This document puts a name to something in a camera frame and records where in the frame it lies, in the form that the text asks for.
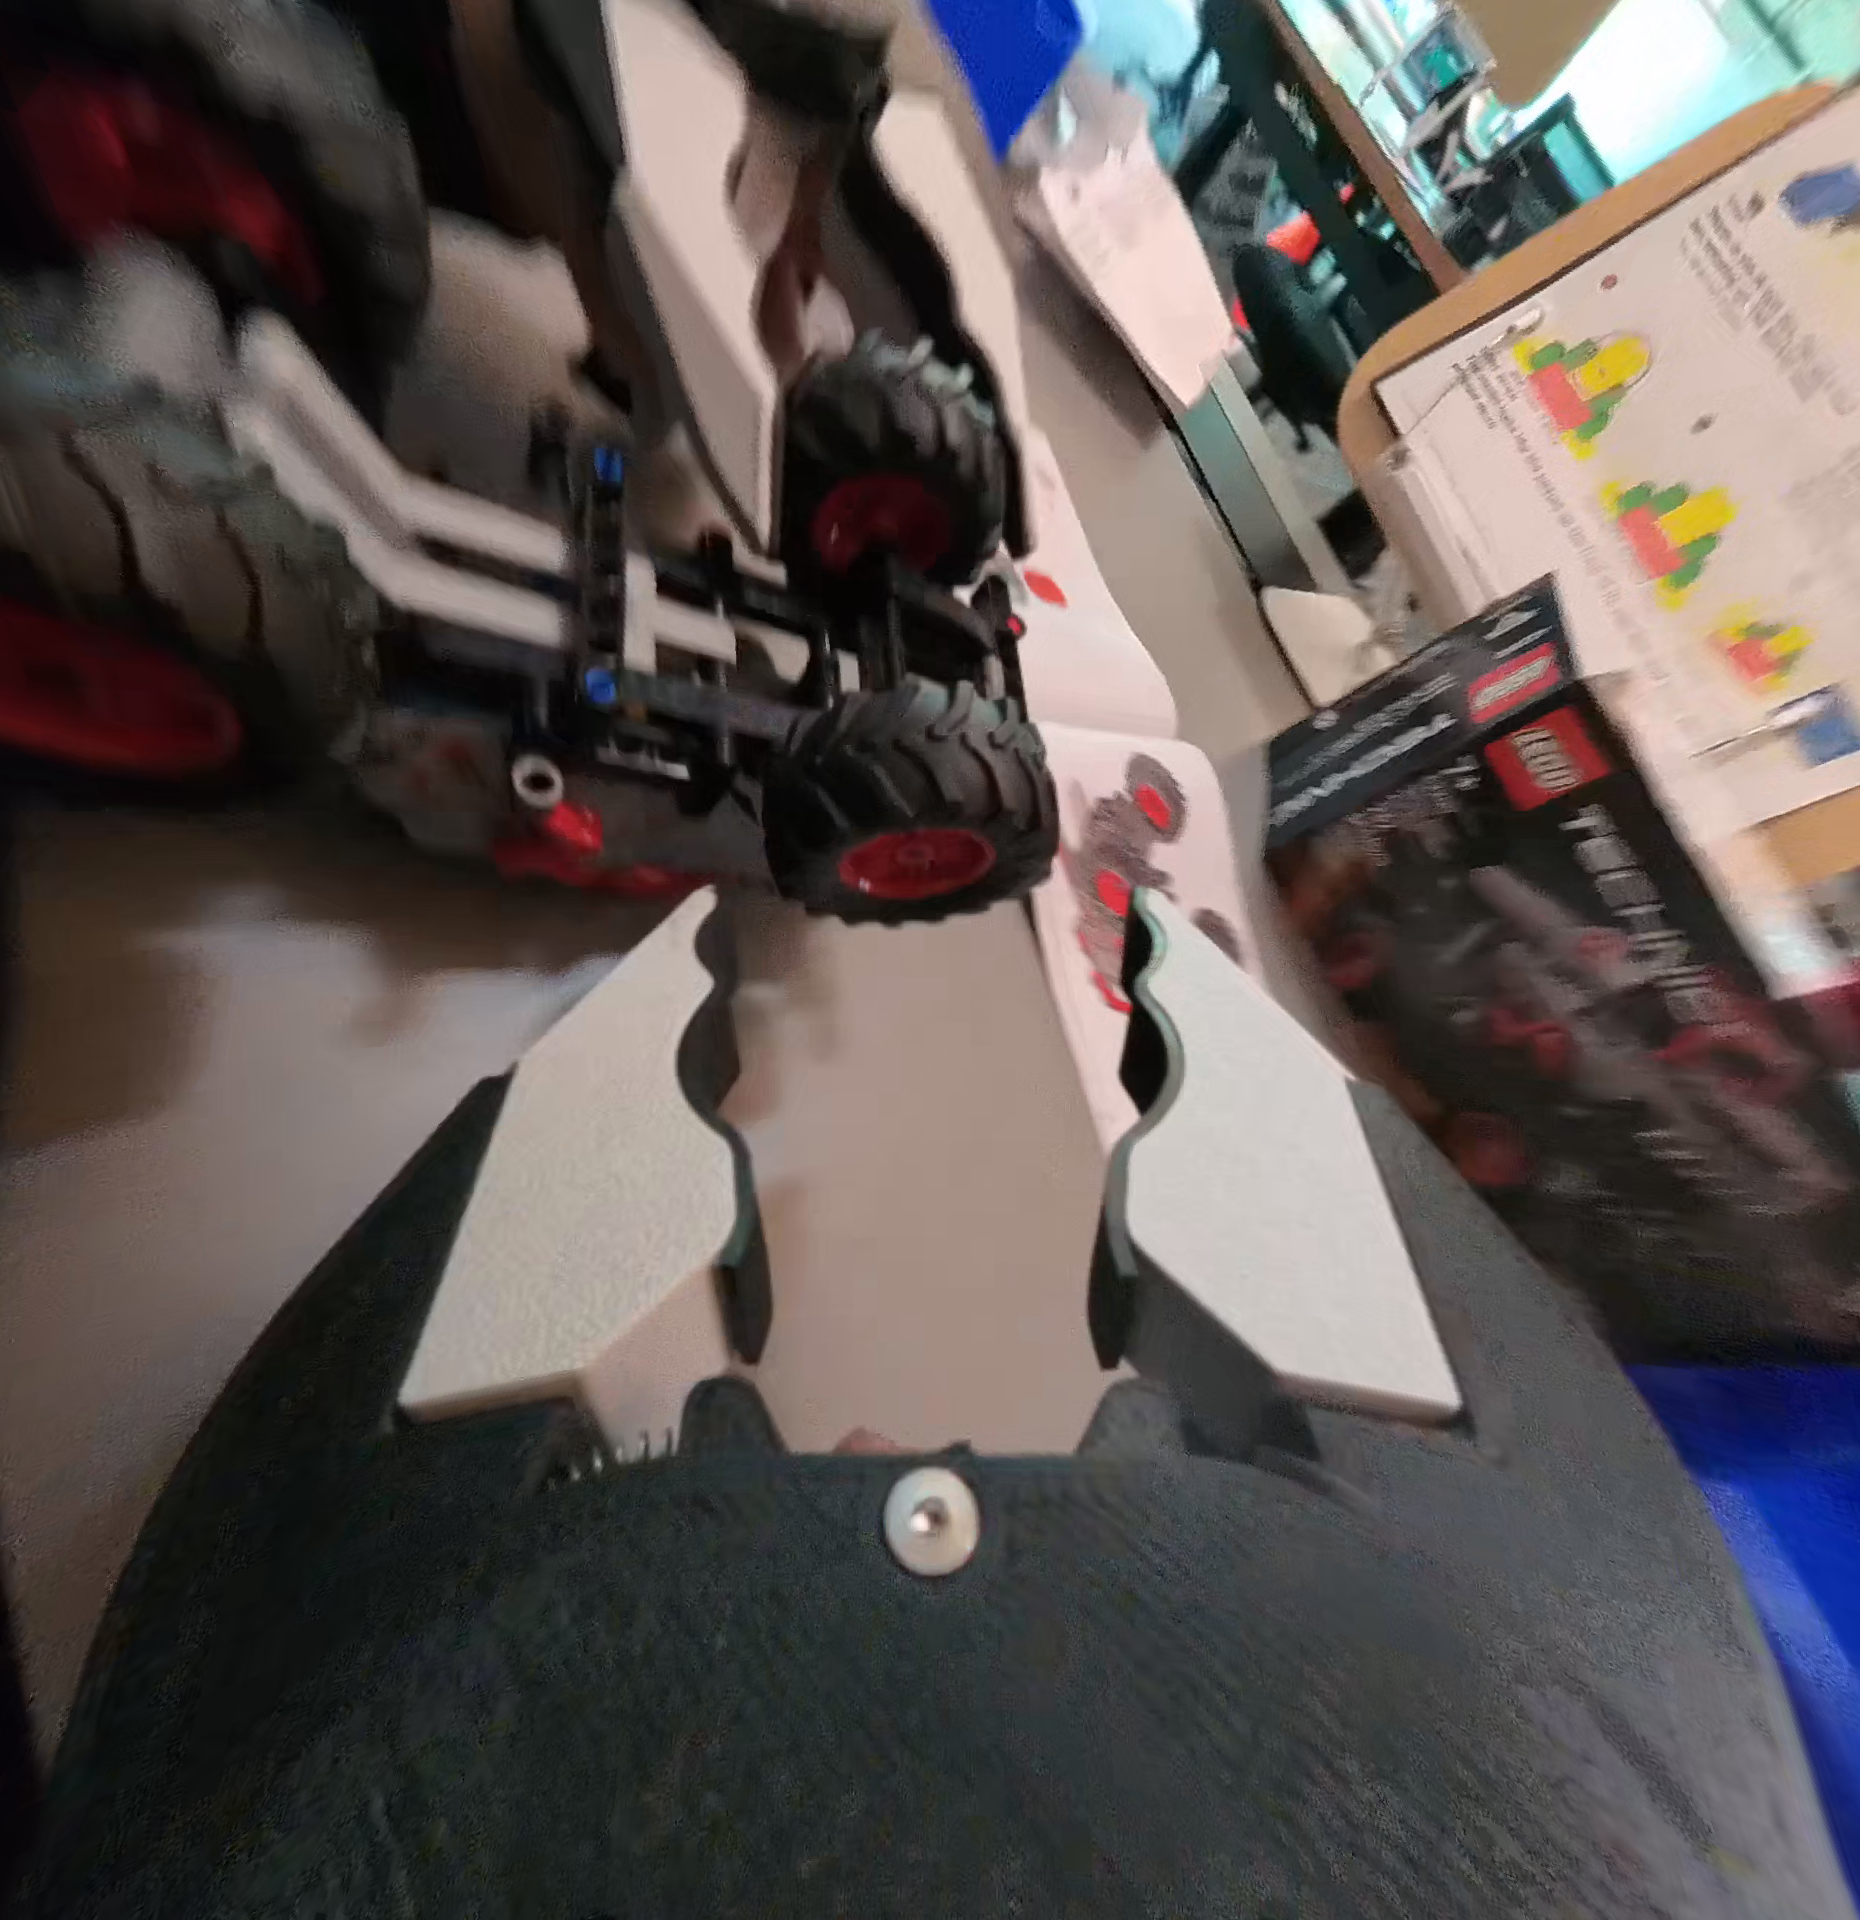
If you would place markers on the white stand base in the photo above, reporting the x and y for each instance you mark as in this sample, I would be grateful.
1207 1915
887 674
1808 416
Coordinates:
1322 645

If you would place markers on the black toy set box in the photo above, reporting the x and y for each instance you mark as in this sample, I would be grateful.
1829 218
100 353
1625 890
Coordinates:
1590 1020

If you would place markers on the grey desk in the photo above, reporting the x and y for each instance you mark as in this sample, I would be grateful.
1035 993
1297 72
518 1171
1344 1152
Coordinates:
901 1139

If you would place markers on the open building instruction booklet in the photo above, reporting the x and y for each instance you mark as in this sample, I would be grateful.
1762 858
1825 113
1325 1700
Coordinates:
1096 675

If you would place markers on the wooden board with printed sheet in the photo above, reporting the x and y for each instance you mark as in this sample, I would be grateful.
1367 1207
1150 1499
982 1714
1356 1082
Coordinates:
1741 450

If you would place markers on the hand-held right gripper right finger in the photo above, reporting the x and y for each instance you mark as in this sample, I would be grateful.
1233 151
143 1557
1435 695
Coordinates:
1275 1200

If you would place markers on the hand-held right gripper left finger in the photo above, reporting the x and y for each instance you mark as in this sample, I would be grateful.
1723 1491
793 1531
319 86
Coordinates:
584 1200

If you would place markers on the white printed paper bag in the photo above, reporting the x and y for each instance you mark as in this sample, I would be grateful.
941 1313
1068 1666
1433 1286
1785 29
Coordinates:
1140 255

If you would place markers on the grey flat tray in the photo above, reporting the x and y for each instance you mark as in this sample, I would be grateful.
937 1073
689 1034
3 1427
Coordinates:
1261 480

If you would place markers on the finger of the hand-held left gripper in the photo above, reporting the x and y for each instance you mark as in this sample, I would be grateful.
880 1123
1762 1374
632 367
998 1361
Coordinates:
691 240
929 227

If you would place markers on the toy monster truck red wheels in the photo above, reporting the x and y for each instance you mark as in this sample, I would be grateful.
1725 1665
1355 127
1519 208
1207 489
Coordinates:
691 645

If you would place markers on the blue plastic container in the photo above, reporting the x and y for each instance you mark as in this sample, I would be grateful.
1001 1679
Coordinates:
1785 1575

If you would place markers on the blue plastic parts bin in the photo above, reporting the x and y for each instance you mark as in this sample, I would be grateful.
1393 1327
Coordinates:
1013 60

